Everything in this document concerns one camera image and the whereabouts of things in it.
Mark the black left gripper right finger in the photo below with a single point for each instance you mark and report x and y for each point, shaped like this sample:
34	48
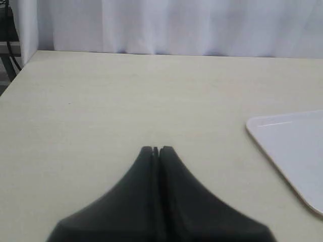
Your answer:
193	213

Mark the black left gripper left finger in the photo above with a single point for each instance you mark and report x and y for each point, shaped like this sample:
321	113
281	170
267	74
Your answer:
124	213

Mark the white backdrop curtain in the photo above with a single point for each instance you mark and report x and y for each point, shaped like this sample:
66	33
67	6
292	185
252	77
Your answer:
223	28

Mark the dark metal stand frame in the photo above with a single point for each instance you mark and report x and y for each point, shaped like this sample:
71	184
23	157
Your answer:
10	46

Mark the white plastic tray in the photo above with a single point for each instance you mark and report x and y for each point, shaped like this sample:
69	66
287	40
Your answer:
293	143

